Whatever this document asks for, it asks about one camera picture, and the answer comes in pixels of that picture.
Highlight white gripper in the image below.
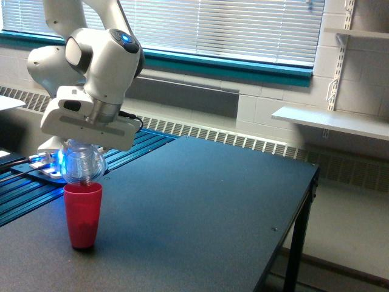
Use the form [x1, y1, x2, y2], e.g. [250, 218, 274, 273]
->
[40, 86, 141, 151]

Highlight clear plastic cup with nuts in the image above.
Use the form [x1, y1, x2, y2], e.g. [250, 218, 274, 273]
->
[60, 139, 106, 186]

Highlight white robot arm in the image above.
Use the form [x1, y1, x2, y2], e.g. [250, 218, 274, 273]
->
[27, 1, 144, 184]

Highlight white table at left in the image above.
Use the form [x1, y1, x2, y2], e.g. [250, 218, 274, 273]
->
[0, 96, 26, 111]

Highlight red plastic cup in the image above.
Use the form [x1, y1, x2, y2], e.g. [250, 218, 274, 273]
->
[63, 182, 103, 249]

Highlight white window blinds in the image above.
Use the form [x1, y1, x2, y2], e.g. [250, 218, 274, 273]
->
[1, 1, 325, 69]

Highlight black table leg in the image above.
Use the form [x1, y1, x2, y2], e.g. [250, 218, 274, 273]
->
[283, 199, 312, 292]

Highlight baseboard heater vent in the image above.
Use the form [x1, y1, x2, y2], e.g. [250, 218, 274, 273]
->
[0, 86, 389, 192]

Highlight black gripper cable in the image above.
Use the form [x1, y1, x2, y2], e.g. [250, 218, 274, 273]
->
[118, 111, 143, 131]

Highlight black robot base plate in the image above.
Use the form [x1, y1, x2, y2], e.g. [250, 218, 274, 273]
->
[10, 162, 110, 185]

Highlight black cable at base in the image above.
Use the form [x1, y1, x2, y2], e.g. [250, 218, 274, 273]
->
[0, 156, 34, 183]

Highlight white shelf rail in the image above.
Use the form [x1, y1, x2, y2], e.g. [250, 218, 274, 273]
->
[326, 0, 355, 111]

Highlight white lower wall shelf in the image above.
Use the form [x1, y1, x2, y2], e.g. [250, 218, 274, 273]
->
[272, 106, 388, 141]

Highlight white wall shelf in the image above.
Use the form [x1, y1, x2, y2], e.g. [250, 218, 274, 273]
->
[272, 106, 388, 141]
[324, 28, 389, 40]

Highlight white upper wall shelf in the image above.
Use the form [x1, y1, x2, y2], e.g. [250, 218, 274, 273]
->
[324, 28, 389, 40]

